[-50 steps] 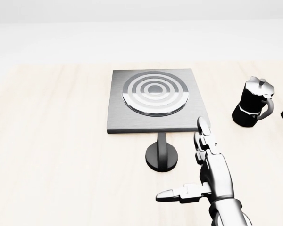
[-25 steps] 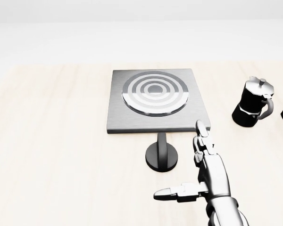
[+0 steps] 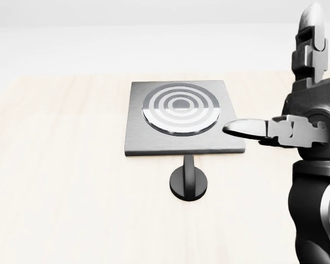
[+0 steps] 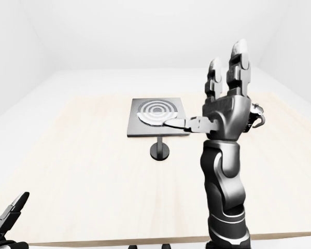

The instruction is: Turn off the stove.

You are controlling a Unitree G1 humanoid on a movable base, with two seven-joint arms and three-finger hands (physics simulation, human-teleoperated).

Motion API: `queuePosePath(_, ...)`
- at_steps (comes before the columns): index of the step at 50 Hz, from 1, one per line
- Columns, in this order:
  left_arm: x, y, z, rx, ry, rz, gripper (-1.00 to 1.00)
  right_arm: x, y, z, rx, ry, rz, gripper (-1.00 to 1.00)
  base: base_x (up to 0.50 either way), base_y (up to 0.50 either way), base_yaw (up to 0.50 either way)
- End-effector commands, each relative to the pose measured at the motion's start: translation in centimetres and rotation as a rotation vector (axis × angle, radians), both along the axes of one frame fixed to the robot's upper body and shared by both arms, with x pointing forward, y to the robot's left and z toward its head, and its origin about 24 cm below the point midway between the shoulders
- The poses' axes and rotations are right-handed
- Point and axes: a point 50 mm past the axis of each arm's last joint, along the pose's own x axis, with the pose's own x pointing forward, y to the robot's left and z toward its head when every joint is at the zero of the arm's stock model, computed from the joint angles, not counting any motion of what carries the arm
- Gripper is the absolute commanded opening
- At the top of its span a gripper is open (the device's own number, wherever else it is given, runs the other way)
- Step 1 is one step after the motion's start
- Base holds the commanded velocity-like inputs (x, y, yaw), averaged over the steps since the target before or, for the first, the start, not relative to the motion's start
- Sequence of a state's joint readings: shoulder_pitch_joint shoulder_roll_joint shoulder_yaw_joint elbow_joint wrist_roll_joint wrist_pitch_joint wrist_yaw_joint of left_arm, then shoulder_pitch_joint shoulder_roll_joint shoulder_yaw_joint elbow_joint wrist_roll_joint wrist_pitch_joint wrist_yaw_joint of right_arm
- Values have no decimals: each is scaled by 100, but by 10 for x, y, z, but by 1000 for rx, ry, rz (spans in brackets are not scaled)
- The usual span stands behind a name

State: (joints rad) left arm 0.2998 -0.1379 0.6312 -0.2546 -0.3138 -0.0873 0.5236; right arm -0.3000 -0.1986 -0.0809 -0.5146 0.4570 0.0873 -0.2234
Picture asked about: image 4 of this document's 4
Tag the small silver hooked object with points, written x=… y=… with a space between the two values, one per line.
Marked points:
x=256 y=111

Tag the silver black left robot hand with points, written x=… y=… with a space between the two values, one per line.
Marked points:
x=10 y=215

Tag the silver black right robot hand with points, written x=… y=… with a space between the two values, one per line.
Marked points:
x=223 y=116

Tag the flat dark stove plate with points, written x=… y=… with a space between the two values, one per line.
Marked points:
x=140 y=124

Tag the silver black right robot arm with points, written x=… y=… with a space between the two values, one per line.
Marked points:
x=223 y=197

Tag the round black stove knob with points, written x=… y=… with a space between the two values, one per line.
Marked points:
x=160 y=153

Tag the small dark shape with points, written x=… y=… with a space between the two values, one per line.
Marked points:
x=132 y=247
x=166 y=246

